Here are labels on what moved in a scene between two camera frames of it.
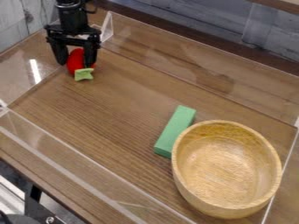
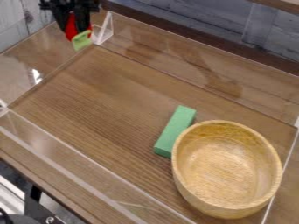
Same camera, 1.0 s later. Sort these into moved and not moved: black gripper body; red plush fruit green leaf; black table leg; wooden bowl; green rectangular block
Moved: black gripper body; red plush fruit green leaf
Not moved: green rectangular block; black table leg; wooden bowl
